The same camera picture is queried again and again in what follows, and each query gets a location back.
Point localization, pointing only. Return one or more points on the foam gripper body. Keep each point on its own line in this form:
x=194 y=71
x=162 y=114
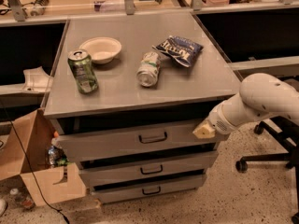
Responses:
x=219 y=120

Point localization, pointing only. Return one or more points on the grey top drawer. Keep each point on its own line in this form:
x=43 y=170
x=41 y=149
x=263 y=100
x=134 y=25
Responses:
x=123 y=142

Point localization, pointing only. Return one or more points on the grey drawer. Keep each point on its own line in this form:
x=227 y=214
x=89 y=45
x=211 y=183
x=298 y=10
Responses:
x=151 y=186
x=146 y=165
x=123 y=142

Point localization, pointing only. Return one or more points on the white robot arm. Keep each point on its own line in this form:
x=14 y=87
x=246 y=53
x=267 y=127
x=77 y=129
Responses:
x=261 y=96

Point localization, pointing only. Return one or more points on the grey drawer cabinet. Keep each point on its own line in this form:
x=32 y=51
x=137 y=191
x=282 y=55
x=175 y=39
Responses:
x=180 y=94

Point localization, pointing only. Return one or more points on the grey bottom drawer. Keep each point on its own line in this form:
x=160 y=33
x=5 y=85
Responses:
x=151 y=186

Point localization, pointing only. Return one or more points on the grey middle drawer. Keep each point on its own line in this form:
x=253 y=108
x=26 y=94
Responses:
x=146 y=165

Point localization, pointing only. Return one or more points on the black office chair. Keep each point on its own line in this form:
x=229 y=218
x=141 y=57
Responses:
x=267 y=170

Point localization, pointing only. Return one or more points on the white green lying can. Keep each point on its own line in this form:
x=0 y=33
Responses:
x=149 y=69

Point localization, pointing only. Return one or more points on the blue chip bag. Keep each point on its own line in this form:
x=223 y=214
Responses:
x=181 y=50

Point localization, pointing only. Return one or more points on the white paper bowl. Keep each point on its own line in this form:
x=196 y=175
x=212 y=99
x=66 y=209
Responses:
x=102 y=49

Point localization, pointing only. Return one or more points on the green upright soda can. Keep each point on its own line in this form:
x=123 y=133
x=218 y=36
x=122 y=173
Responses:
x=80 y=63

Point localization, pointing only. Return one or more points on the bottles inside cardboard box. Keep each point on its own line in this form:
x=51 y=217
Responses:
x=55 y=154

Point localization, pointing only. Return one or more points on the brown cardboard box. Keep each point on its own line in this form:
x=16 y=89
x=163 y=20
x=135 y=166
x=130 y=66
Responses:
x=25 y=155

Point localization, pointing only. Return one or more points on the plastic bottle on floor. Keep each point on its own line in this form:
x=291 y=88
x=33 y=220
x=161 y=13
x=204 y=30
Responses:
x=22 y=198

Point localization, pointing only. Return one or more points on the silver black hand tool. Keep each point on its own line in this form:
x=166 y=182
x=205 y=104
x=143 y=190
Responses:
x=39 y=7

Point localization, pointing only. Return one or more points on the black top drawer handle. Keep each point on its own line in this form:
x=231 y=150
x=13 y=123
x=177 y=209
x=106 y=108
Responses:
x=152 y=139

